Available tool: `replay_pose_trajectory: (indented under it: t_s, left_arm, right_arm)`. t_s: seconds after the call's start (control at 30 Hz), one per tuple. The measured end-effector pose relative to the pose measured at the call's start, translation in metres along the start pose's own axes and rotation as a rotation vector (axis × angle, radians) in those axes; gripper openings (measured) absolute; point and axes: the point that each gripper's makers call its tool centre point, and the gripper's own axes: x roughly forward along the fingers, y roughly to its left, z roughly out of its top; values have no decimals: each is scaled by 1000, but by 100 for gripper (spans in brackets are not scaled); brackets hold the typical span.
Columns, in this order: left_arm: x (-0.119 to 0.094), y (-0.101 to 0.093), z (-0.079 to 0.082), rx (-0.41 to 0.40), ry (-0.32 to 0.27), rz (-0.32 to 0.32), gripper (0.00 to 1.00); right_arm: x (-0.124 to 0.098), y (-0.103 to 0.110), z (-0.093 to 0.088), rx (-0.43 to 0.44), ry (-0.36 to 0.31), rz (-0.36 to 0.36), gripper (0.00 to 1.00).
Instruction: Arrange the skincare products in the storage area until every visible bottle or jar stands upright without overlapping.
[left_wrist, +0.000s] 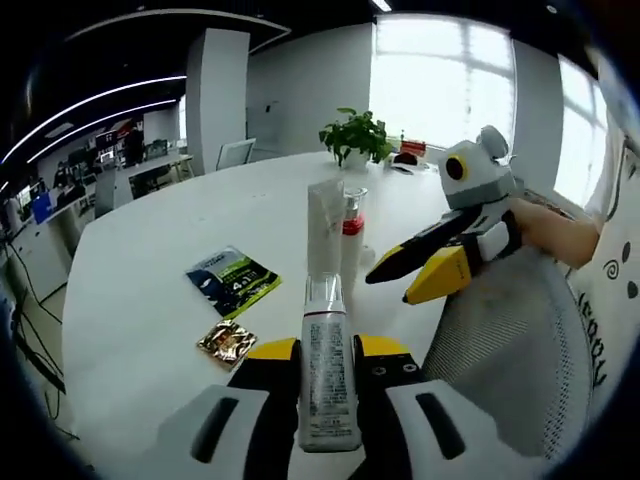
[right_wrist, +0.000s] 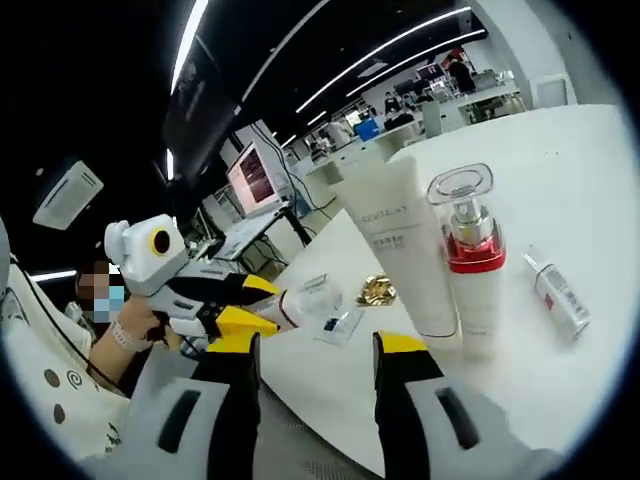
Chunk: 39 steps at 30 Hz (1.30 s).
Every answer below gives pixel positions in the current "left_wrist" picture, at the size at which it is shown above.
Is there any gold skincare sachet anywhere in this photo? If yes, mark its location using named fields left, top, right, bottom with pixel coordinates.
left=194, top=319, right=259, bottom=374

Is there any green black skincare mask packet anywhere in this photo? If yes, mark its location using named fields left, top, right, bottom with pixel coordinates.
left=185, top=244, right=284, bottom=320

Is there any small white skincare bottle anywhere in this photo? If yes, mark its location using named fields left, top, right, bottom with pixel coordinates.
left=296, top=272, right=365, bottom=454

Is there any grey office chair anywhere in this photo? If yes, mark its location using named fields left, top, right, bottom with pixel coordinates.
left=94, top=169, right=119, bottom=217

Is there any blue box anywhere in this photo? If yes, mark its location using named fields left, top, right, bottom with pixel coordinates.
left=32, top=194, right=55, bottom=225

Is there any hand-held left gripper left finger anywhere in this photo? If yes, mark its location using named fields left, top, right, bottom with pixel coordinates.
left=159, top=337, right=302, bottom=480

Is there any grey mesh chair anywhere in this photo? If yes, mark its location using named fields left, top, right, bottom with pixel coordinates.
left=422, top=244, right=606, bottom=464

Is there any white office chair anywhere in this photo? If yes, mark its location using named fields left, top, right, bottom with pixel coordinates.
left=217, top=137, right=257, bottom=174

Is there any tall red-collared skincare bottle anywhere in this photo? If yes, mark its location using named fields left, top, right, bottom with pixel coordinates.
left=340, top=187, right=370, bottom=304

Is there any person's right hand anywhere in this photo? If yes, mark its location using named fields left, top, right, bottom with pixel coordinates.
left=514, top=198, right=561, bottom=254

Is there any potted green plant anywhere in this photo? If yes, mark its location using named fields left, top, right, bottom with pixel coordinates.
left=318, top=107, right=396, bottom=172

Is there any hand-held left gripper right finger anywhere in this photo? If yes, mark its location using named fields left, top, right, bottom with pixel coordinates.
left=352, top=333, right=497, bottom=480

